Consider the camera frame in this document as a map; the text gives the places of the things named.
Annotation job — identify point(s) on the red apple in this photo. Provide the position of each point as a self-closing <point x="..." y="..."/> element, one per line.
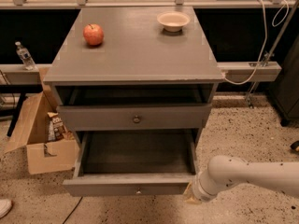
<point x="93" y="34"/>

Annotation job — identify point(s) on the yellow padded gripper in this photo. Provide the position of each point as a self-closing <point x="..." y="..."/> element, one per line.
<point x="199" y="190"/>

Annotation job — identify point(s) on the beige bowl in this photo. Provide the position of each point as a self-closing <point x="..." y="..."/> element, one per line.
<point x="173" y="21"/>

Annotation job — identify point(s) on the open cardboard box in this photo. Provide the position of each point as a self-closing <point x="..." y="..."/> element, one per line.
<point x="32" y="133"/>

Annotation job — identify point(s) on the dark grey side cabinet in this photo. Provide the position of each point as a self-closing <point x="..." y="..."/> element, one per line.
<point x="284" y="91"/>

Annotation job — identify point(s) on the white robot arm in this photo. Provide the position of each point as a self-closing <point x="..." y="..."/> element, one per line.
<point x="224" y="173"/>

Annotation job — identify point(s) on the grey top drawer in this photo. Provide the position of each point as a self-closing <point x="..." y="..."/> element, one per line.
<point x="103" y="108"/>

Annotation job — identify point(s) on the white shoe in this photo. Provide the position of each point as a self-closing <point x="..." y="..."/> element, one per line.
<point x="5" y="207"/>

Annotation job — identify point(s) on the grey drawer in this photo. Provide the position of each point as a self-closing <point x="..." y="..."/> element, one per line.
<point x="152" y="162"/>
<point x="103" y="108"/>

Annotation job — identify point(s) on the grey wooden drawer cabinet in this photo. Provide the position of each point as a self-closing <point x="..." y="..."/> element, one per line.
<point x="136" y="51"/>

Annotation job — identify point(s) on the clear plastic water bottle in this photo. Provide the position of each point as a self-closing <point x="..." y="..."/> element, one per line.
<point x="25" y="56"/>

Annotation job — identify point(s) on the brown snack bag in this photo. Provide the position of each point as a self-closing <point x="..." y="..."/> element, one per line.
<point x="56" y="127"/>

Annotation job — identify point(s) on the metal stand pole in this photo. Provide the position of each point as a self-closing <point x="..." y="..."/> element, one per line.
<point x="287" y="18"/>

